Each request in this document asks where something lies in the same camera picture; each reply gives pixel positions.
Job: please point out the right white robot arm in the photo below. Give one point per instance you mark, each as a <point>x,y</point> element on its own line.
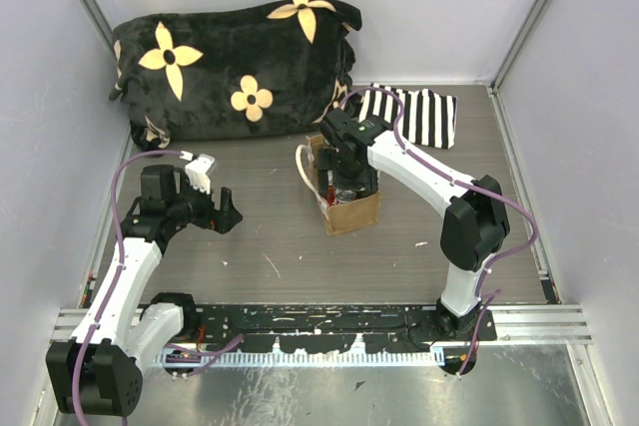
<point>474,221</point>

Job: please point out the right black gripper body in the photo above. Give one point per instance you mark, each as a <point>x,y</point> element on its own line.
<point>345,176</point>

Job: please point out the red cola can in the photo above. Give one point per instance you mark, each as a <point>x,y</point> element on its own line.
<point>323,184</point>

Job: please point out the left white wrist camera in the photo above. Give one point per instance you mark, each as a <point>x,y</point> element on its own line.
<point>199,170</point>

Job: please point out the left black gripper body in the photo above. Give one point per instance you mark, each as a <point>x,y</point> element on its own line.
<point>197,208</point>

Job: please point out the aluminium front rail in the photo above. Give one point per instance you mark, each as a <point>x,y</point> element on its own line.
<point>536,325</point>

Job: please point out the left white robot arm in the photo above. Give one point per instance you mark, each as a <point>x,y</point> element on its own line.
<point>99,369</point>

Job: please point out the brown burlap canvas bag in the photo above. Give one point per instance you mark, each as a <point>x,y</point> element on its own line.
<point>337,217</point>

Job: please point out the black floral plush blanket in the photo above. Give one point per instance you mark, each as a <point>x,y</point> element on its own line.
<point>270,70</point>

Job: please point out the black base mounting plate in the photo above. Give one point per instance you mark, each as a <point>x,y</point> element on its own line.
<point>321,329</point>

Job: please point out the red Coca-Cola can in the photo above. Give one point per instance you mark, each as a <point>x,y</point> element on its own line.
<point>344,196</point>

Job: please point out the black white striped cloth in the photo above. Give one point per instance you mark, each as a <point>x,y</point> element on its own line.
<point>429,119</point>

